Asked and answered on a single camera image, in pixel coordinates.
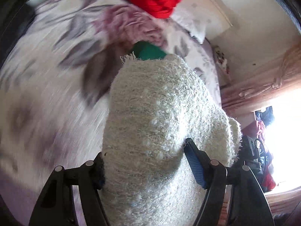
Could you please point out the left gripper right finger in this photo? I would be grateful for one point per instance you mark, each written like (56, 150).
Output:
(248, 204)

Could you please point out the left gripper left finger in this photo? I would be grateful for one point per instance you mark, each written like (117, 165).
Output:
(55, 204)

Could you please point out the white fluffy sweater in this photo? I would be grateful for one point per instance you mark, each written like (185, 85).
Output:
(154, 106)

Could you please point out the pink window curtain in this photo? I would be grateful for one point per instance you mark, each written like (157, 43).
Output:
(260, 89)

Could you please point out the floral purple bed blanket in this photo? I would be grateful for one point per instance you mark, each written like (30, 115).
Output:
(47, 116)

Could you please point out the cluttered bedside table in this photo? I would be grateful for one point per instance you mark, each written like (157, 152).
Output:
(222, 66)

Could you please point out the white pillow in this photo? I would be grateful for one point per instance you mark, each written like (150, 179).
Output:
(188, 18)

